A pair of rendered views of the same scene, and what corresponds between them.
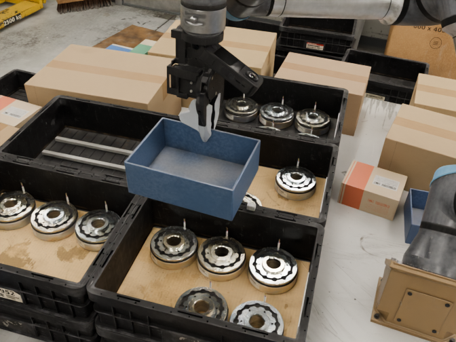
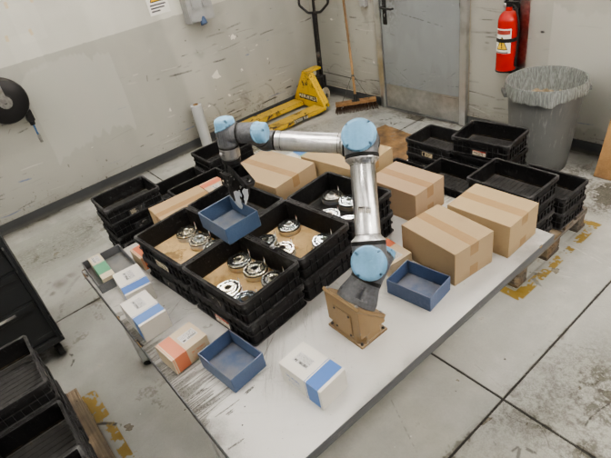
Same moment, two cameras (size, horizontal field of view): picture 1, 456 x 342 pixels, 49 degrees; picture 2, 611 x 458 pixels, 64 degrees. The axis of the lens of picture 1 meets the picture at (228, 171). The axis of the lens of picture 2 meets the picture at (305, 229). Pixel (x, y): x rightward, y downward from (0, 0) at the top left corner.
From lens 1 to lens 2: 1.29 m
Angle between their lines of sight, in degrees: 30
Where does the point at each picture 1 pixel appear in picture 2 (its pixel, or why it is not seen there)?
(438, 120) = (450, 218)
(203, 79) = (229, 179)
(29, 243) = (185, 250)
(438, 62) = not seen: outside the picture
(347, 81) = (415, 185)
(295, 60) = (393, 167)
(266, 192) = (306, 245)
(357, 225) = not seen: hidden behind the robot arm
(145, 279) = (219, 273)
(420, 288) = (336, 304)
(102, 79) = (263, 172)
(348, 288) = not seen: hidden behind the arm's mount
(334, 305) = (316, 313)
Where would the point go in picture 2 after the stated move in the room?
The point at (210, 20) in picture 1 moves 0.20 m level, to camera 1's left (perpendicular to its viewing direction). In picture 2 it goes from (226, 154) to (185, 149)
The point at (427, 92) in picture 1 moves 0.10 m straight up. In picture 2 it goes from (465, 198) to (466, 178)
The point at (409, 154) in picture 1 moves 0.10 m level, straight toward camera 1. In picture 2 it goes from (414, 237) to (396, 248)
